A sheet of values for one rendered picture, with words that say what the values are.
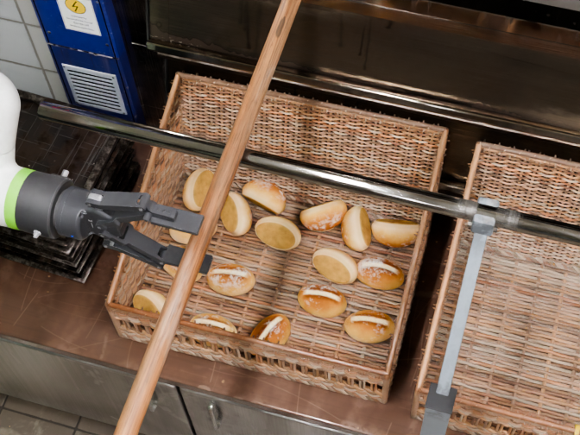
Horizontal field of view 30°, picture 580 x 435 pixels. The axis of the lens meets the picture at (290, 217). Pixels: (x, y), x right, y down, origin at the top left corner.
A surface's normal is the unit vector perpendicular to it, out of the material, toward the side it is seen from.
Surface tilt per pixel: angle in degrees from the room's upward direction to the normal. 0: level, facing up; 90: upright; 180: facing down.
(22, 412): 0
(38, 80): 90
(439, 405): 0
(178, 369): 0
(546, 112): 70
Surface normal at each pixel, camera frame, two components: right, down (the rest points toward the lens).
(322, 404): -0.04, -0.49
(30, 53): -0.29, 0.84
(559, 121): -0.29, 0.62
